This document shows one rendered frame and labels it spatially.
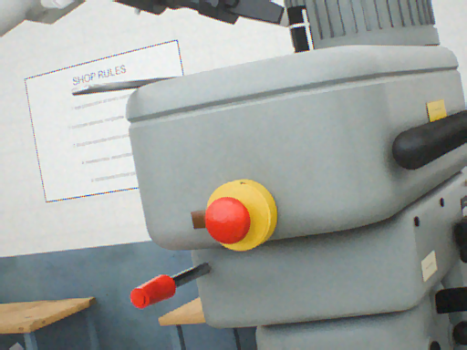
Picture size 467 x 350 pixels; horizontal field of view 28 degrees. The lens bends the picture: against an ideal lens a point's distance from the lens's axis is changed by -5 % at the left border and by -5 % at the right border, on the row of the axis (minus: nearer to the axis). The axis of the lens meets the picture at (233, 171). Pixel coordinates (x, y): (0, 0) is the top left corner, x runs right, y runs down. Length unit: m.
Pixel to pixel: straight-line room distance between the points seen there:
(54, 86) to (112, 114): 0.49
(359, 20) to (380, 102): 0.36
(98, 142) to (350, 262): 5.29
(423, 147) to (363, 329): 0.24
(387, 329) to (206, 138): 0.28
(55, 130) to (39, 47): 0.56
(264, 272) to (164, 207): 0.13
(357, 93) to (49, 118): 5.60
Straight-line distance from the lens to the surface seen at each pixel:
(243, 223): 0.82
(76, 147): 6.28
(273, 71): 0.85
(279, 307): 0.98
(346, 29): 1.21
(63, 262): 6.48
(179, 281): 0.94
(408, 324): 1.01
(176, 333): 5.22
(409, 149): 0.84
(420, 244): 0.95
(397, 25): 1.22
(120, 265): 6.23
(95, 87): 0.88
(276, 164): 0.85
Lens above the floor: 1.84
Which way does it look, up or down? 3 degrees down
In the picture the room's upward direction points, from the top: 10 degrees counter-clockwise
